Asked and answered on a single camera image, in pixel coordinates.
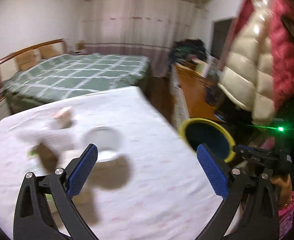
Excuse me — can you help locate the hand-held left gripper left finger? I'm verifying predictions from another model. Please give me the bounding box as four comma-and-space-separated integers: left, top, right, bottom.
13, 144, 99, 240

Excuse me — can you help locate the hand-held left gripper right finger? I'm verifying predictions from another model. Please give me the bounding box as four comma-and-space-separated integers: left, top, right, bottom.
196, 144, 279, 240

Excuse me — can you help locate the yellow rimmed blue trash bin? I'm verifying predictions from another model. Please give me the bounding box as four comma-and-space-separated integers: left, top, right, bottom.
178, 118, 235, 163

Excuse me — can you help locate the pale yellow paper cup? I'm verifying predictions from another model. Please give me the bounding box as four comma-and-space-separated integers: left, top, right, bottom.
81, 127, 122, 163

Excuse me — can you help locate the pale green plastic bag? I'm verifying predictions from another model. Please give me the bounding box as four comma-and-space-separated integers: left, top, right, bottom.
16, 121, 85, 158

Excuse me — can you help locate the person's right forearm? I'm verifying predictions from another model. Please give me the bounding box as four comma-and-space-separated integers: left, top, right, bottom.
277, 191, 294, 233

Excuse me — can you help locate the person's right hand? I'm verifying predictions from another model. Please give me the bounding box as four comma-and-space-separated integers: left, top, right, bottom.
270, 174, 293, 207

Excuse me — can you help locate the wooden desk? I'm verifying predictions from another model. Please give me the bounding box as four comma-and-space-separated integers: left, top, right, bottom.
173, 63, 223, 128

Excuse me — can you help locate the green checked quilt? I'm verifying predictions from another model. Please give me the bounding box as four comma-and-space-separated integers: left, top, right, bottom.
2, 54, 150, 101

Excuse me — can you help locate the green book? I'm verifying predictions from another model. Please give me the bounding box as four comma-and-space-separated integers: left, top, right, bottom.
195, 59, 208, 76

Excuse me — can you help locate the red quilted jacket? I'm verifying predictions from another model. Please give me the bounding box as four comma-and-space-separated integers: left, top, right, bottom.
237, 0, 294, 113

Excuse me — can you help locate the dark clothes pile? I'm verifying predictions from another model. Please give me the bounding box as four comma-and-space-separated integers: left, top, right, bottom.
168, 39, 208, 65

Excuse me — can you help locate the brown pillow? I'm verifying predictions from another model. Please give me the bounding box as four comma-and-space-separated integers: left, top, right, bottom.
15, 52, 36, 68
38, 47, 60, 59

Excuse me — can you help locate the black television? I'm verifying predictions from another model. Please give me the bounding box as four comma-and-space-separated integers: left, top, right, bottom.
210, 17, 235, 63

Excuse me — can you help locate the wooden bed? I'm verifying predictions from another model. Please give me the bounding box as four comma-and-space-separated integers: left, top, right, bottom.
0, 39, 153, 113

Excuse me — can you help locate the pink beige curtain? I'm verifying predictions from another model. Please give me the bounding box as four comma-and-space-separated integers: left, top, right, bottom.
81, 0, 210, 78

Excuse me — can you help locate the gold bracelet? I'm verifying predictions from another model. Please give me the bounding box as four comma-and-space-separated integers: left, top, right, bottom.
278, 198, 293, 208

